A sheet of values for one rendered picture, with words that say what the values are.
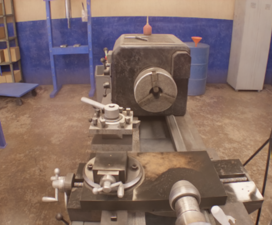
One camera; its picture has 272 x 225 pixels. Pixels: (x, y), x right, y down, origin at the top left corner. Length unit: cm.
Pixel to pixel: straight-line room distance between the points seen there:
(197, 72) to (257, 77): 132
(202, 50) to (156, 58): 282
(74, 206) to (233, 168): 75
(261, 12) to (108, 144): 430
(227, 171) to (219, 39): 419
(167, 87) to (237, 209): 78
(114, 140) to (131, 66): 70
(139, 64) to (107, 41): 335
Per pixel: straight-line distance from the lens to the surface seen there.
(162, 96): 141
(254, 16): 487
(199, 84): 452
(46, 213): 225
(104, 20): 488
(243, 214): 103
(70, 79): 521
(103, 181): 88
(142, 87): 143
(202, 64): 443
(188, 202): 67
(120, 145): 99
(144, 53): 158
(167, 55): 160
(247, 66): 498
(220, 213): 45
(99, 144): 100
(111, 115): 99
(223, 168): 123
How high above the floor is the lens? 159
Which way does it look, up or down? 25 degrees down
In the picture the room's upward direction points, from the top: straight up
